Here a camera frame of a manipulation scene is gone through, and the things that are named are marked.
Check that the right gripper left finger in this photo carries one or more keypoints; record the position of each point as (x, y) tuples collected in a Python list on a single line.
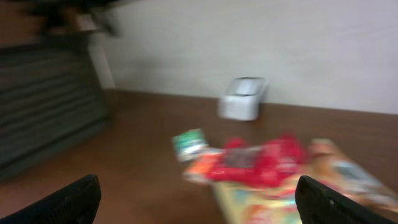
[(76, 203)]

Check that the green tissue pack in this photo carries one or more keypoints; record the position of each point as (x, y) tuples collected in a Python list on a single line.
[(189, 145)]

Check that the red snack bag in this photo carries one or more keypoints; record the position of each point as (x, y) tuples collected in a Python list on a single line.
[(267, 165)]

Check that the white barcode scanner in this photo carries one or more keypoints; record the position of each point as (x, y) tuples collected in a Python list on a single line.
[(242, 98)]

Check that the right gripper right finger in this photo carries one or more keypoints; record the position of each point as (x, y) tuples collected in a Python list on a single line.
[(319, 204)]

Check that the yellow wet wipes pack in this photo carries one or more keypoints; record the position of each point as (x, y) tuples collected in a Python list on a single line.
[(327, 164)]

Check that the grey plastic basket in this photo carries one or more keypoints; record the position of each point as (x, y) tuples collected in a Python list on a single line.
[(51, 100)]

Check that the orange tissue pack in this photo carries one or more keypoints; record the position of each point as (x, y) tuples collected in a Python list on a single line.
[(198, 170)]

